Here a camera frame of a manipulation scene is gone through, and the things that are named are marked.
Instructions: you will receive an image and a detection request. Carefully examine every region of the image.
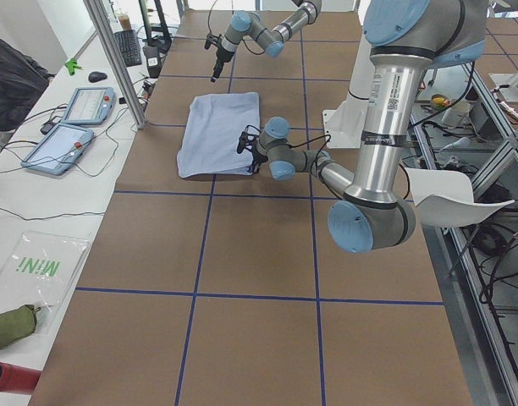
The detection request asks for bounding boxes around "aluminium frame post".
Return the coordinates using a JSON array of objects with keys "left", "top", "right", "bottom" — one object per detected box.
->
[{"left": 83, "top": 0, "right": 146, "bottom": 129}]

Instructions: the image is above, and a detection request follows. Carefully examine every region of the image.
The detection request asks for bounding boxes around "green plastic clamp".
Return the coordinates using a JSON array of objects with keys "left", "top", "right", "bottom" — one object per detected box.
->
[{"left": 64, "top": 58, "right": 82, "bottom": 76}]

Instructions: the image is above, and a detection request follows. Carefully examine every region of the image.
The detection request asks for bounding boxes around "red cylinder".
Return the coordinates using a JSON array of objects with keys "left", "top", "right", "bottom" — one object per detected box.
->
[{"left": 0, "top": 362, "right": 41, "bottom": 395}]

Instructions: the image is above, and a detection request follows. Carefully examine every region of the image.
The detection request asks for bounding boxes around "olive green fabric pouch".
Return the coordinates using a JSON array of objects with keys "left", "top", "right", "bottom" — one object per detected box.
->
[{"left": 0, "top": 304, "right": 41, "bottom": 351}]

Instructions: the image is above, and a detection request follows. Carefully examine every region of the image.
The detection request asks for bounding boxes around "clear plastic MINI bag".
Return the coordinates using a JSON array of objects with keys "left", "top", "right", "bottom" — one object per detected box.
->
[{"left": 0, "top": 231, "right": 91, "bottom": 334}]

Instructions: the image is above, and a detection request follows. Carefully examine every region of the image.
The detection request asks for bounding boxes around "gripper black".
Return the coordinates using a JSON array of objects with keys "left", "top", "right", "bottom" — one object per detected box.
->
[
  {"left": 210, "top": 45, "right": 235, "bottom": 82},
  {"left": 249, "top": 145, "right": 267, "bottom": 174}
]

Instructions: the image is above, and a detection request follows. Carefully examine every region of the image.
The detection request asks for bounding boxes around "blue teach pendant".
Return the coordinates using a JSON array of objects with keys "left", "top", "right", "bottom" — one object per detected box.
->
[
  {"left": 61, "top": 87, "right": 115, "bottom": 126},
  {"left": 21, "top": 123, "right": 94, "bottom": 176}
]

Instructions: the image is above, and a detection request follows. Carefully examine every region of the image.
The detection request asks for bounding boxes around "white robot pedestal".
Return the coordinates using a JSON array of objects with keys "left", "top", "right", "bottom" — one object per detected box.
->
[{"left": 322, "top": 11, "right": 375, "bottom": 149}]

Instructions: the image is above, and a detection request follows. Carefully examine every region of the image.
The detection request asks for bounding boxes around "far blue teach pendant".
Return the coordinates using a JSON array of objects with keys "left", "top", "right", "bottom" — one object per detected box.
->
[{"left": 61, "top": 87, "right": 115, "bottom": 126}]

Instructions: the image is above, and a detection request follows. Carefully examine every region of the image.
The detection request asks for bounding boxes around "white paper sheet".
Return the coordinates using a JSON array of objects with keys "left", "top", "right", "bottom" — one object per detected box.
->
[{"left": 406, "top": 168, "right": 515, "bottom": 228}]

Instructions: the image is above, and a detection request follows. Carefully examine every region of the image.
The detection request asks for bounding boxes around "black keyboard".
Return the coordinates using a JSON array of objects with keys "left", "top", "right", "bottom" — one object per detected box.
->
[{"left": 113, "top": 30, "right": 141, "bottom": 67}]

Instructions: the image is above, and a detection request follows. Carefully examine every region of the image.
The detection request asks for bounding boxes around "near blue teach pendant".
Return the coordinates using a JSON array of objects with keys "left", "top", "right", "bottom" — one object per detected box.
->
[{"left": 21, "top": 123, "right": 94, "bottom": 176}]

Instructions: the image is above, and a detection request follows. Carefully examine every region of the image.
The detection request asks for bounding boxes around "black cable on table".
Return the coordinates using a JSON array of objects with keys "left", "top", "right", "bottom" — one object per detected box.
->
[{"left": 0, "top": 126, "right": 120, "bottom": 222}]

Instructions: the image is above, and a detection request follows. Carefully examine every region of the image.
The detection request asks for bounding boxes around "iced coffee cup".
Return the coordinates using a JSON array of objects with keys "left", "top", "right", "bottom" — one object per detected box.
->
[{"left": 114, "top": 8, "right": 132, "bottom": 30}]

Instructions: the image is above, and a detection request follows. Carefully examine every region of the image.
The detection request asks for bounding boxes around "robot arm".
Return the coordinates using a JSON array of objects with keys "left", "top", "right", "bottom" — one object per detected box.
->
[
  {"left": 205, "top": 0, "right": 322, "bottom": 82},
  {"left": 250, "top": 1, "right": 488, "bottom": 253}
]

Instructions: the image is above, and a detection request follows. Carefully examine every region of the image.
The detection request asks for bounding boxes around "blue striped button shirt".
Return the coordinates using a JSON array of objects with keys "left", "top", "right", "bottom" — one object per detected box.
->
[{"left": 177, "top": 92, "right": 260, "bottom": 178}]

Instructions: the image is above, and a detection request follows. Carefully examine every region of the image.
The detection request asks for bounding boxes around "black jacket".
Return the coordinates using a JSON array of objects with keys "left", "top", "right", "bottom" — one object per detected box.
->
[{"left": 0, "top": 39, "right": 55, "bottom": 132}]

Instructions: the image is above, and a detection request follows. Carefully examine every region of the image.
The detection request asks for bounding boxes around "black computer mouse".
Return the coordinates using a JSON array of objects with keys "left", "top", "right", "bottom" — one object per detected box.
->
[{"left": 88, "top": 71, "right": 107, "bottom": 83}]

